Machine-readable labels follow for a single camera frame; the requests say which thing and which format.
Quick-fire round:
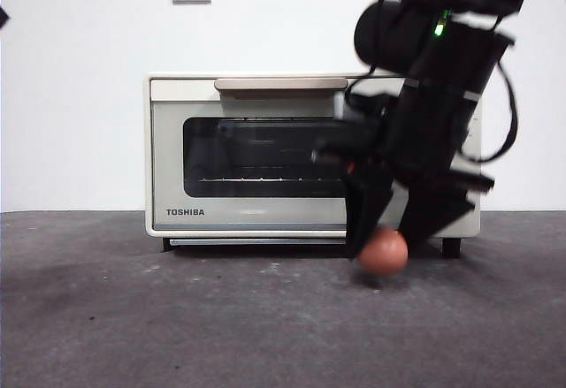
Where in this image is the metal crumb tray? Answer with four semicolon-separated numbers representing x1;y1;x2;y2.
169;238;355;247

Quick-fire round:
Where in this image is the brown egg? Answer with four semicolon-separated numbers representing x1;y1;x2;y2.
356;227;409;277

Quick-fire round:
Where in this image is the cream Toshiba toaster oven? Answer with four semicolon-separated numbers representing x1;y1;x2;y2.
143;71;482;259

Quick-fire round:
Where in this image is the glass oven door with handle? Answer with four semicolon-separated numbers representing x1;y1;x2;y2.
149;77;402;232

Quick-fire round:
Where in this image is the metal wire oven rack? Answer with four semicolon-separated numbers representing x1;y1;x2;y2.
197;176;348;185

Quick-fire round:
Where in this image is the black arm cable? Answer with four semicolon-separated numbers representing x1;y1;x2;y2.
455;58;519;164

